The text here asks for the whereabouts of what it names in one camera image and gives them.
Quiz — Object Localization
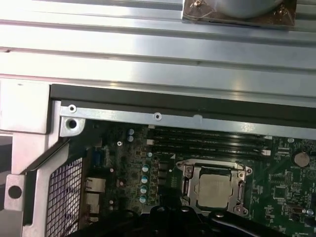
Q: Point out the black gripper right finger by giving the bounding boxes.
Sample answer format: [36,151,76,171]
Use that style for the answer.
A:
[178,206,312,237]

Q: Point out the metal socket cover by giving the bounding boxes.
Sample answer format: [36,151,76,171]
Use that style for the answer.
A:
[183,164,246,210]

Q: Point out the black and silver PC case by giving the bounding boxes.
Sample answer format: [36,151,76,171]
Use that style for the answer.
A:
[0,78,316,237]

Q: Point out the metal locking lever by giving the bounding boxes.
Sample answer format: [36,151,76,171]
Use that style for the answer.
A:
[176,159,248,172]

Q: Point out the green motherboard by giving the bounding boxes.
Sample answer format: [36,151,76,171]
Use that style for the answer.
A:
[81,122,316,237]

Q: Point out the CPU socket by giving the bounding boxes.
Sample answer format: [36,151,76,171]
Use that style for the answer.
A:
[176,159,254,218]

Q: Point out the black RAM slot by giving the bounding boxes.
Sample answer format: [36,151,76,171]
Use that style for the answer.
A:
[148,139,271,151]
[148,125,247,137]
[148,132,269,144]
[153,146,271,158]

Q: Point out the silver CPU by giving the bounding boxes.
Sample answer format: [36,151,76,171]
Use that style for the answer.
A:
[198,172,233,209]

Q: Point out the silver coin battery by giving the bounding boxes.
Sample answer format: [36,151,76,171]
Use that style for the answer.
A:
[293,151,311,166]

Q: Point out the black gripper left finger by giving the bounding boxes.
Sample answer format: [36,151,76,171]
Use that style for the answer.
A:
[79,205,179,237]

